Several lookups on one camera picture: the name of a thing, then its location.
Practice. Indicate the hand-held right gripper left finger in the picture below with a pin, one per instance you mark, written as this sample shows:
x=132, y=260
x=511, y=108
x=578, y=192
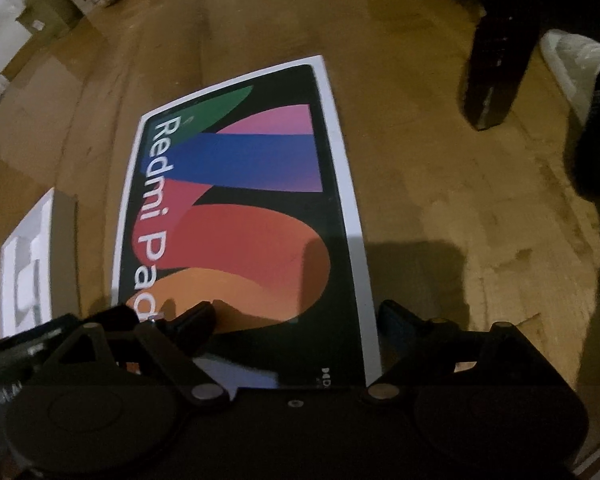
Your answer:
x=199, y=317

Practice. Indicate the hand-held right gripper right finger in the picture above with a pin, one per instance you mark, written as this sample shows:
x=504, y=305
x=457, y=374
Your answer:
x=394, y=321

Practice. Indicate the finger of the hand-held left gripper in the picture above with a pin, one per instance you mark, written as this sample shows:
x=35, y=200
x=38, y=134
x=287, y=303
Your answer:
x=117, y=317

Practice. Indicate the white cardboard box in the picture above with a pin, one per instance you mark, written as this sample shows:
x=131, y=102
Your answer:
x=27, y=260

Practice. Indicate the colourful printed box lid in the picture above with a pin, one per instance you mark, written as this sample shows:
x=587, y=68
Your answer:
x=260, y=200

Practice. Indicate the brown cardboard box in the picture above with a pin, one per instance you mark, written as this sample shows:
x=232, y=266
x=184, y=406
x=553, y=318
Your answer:
x=40, y=20

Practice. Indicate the white slipper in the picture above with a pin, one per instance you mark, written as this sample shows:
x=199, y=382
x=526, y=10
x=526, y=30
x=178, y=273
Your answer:
x=575, y=60

